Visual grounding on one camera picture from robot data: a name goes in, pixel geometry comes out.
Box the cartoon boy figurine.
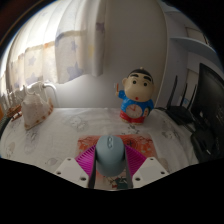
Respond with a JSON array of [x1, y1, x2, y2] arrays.
[[115, 67, 156, 125]]

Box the black computer monitor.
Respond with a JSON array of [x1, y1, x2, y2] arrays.
[[191, 62, 224, 129]]

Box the wooden model sailing ship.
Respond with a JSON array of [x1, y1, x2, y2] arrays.
[[1, 87, 24, 122]]

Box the white chair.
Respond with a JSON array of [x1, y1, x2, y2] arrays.
[[19, 80, 61, 108]]

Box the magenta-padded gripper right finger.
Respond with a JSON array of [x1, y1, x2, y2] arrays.
[[123, 143, 170, 189]]

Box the white wall shelf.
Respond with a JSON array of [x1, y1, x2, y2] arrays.
[[169, 23, 221, 61]]

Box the white star-print curtain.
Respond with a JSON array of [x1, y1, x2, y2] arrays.
[[0, 0, 108, 98]]

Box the black router with antennas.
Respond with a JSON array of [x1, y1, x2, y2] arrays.
[[156, 75, 198, 126]]

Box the black monitor base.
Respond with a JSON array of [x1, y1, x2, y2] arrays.
[[189, 126, 224, 164]]

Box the light blue computer mouse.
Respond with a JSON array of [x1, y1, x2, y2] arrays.
[[94, 134, 128, 178]]

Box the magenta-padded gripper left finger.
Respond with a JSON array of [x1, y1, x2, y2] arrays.
[[53, 146, 99, 189]]

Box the large white conch shell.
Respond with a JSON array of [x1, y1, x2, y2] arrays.
[[20, 91, 54, 131]]

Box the white cartoon-print tablecloth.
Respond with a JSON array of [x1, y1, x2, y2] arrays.
[[0, 106, 201, 191]]

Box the orange printed mouse pad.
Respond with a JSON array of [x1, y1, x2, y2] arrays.
[[76, 133, 158, 190]]

